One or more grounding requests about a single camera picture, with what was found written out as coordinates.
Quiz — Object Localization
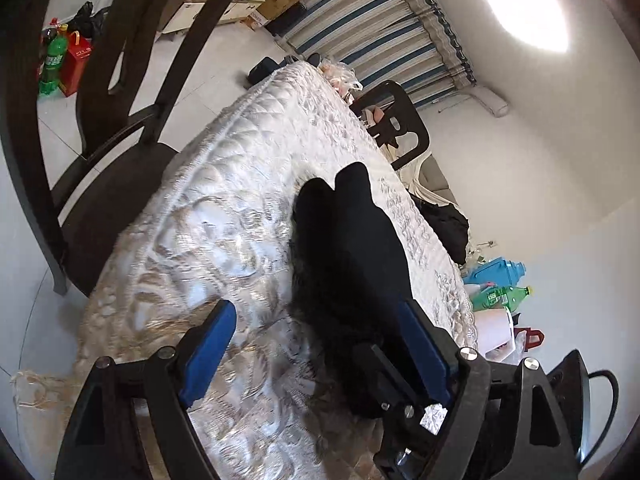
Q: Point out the black pants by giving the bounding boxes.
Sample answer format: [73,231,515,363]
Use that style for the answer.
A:
[288,160,452,421]

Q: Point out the white electric kettle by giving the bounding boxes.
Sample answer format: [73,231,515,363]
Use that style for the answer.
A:
[474,308,515,362]

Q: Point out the green plastic bottle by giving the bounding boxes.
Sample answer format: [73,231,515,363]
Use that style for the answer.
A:
[471,286,533,313]

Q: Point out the blue plastic jug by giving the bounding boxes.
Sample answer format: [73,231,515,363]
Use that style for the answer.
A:
[463,257,526,287]

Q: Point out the black bag on sofa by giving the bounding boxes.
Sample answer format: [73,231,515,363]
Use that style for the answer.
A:
[411,194,469,266]

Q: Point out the white quilted table cover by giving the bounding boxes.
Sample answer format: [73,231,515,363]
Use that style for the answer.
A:
[14,62,477,479]

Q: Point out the dark chair at left side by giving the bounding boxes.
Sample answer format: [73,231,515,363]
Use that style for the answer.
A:
[1,0,232,295]

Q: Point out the beige sofa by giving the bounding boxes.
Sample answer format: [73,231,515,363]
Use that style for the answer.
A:
[396,153,457,206]

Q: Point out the white air conditioner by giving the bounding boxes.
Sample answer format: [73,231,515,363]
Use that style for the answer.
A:
[469,84,510,118]

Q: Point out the dark chair at far end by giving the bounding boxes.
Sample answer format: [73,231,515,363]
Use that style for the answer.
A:
[349,80,431,170]

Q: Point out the red gift box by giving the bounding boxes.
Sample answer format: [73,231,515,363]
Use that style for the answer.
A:
[58,32,92,98]

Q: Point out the green soda bottle on floor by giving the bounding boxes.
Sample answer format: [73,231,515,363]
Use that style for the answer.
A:
[39,24,68,96]

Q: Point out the low white cabinet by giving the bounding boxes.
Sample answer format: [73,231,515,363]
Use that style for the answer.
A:
[159,0,266,36]

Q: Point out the striped curtain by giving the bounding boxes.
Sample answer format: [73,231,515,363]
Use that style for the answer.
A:
[272,0,477,108]

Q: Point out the red handled bag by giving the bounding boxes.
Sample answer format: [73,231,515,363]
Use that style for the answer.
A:
[514,327,544,352]

